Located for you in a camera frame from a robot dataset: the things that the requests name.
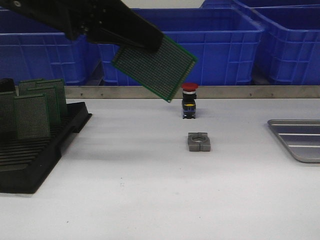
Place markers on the grey metal clamp block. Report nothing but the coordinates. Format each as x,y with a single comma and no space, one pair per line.
198,142

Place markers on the silver metal tray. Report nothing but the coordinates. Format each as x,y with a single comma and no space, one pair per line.
301,137

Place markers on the red emergency stop button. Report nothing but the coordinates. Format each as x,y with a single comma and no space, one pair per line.
188,100

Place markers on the green perforated circuit board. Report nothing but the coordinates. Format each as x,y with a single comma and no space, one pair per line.
168,67
31,116
7,112
24,85
50,93
59,85

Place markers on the black slotted board rack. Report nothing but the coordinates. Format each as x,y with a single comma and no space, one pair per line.
25,164

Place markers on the stainless steel shelf frame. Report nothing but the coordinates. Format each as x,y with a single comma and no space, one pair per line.
202,92

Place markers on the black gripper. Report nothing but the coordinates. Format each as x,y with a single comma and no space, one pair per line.
100,21

